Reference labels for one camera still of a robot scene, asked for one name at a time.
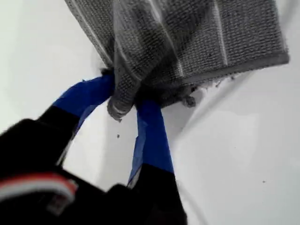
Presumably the grey striped towel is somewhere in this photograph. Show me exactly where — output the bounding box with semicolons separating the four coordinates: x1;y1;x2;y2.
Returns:
64;0;291;122

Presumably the red white servo wire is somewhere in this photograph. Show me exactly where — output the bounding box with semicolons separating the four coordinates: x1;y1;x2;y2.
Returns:
0;172;79;204

